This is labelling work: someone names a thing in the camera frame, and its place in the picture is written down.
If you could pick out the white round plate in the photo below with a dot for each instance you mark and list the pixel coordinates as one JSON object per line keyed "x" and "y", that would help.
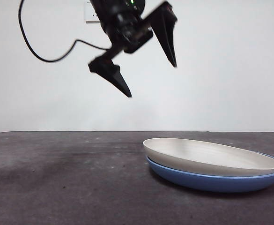
{"x": 197, "y": 154}

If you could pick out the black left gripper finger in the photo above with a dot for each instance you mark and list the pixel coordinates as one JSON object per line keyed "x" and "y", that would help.
{"x": 114, "y": 76}
{"x": 167, "y": 35}

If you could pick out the white wall socket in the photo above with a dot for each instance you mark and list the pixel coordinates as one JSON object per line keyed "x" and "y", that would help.
{"x": 89, "y": 16}

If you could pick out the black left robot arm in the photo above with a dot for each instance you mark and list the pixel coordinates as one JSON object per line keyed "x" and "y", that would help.
{"x": 113, "y": 7}

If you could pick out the blue round plate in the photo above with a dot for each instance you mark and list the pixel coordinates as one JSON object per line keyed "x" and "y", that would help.
{"x": 197, "y": 181}

